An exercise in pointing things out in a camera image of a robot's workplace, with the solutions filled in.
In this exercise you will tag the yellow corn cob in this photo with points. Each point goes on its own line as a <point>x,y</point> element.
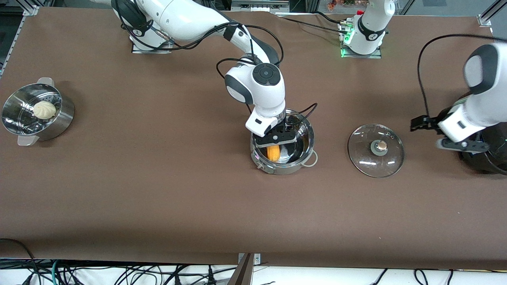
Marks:
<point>273,153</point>

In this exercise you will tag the glass lid with gold knob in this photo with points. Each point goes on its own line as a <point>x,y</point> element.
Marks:
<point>368,158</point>

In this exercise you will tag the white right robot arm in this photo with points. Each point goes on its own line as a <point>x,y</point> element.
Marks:
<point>190,18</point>

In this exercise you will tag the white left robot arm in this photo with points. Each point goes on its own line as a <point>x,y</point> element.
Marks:
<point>372,23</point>

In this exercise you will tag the steel steamer pot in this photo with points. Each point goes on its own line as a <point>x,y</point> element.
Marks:
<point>59,122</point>

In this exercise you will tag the black round rice cooker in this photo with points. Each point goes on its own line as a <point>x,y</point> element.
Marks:
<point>491,158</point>

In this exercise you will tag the grey metal box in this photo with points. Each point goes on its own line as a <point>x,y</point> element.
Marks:
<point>259,4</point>

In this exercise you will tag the brown table cover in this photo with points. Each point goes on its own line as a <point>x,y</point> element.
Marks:
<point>158,206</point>

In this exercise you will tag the white steamed bun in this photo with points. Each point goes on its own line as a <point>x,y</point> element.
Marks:
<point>44,110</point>

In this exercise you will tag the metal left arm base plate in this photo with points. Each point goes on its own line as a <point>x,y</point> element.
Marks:
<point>376,56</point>

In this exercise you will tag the metal table bracket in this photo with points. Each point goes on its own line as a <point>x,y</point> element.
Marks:
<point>257,259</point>

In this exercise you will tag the aluminium frame profile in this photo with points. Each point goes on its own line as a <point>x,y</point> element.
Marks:
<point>489,14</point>

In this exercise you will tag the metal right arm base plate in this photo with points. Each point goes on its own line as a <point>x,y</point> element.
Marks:
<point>158,50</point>

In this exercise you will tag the grey camera pole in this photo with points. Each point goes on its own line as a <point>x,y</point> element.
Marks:
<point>242,275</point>

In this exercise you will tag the aluminium frame rail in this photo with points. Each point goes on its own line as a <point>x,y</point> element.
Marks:
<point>16,35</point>

